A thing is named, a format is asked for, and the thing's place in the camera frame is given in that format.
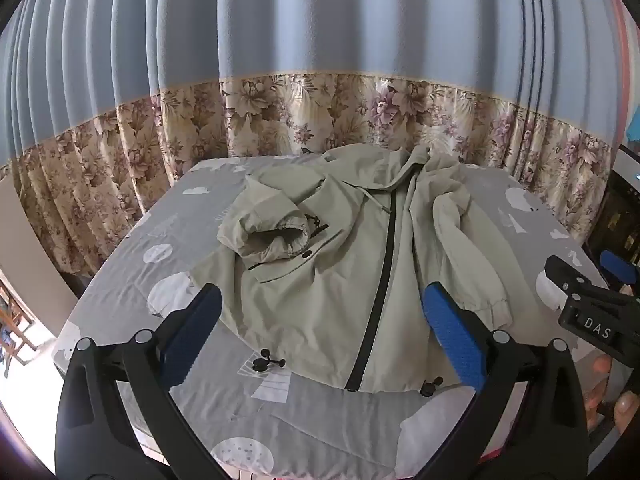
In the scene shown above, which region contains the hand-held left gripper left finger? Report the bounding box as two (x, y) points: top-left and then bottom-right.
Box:
(54, 283), (224, 480)

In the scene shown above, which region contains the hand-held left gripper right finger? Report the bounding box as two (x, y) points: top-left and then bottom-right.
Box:
(395, 282), (590, 480)

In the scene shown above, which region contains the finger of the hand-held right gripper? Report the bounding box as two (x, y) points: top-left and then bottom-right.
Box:
(599, 249), (640, 287)
(544, 254), (610, 302)

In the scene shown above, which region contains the light green zip jacket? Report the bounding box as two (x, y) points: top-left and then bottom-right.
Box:
(190, 142), (513, 394)

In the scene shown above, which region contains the person's right hand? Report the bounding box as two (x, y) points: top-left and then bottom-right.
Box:
(582, 354), (640, 437)

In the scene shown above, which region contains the grey patterned bed sheet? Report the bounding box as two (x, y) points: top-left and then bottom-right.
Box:
(52, 155), (621, 480)

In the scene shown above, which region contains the wooden rack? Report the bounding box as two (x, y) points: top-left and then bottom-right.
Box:
(0, 270), (45, 378)

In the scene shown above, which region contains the beige panel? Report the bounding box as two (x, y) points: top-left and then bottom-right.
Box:
(0, 164), (80, 337)

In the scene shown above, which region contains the blue floral curtain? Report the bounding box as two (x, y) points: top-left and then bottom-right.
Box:
(0, 0), (640, 281)

